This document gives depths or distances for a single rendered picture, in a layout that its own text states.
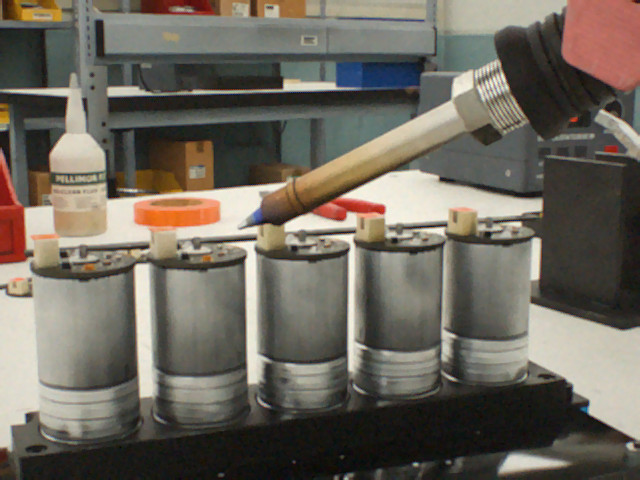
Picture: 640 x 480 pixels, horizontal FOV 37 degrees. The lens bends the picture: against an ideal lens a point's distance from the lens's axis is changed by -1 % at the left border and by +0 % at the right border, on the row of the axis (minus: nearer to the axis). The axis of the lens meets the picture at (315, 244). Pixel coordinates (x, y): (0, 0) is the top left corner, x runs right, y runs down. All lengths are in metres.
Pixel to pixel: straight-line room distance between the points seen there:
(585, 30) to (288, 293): 0.10
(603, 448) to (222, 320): 0.10
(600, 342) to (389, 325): 0.16
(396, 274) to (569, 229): 0.20
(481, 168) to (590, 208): 0.38
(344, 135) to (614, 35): 5.86
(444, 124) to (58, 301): 0.10
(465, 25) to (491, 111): 6.28
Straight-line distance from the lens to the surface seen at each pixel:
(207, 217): 0.65
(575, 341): 0.40
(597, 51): 0.19
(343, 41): 3.26
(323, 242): 0.25
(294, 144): 5.81
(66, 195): 0.62
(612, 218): 0.43
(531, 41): 0.20
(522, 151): 0.77
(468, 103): 0.20
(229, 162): 5.55
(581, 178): 0.44
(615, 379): 0.36
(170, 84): 3.01
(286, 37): 3.11
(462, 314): 0.27
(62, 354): 0.23
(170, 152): 5.02
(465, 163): 0.82
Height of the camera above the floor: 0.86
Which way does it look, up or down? 11 degrees down
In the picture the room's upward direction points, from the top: straight up
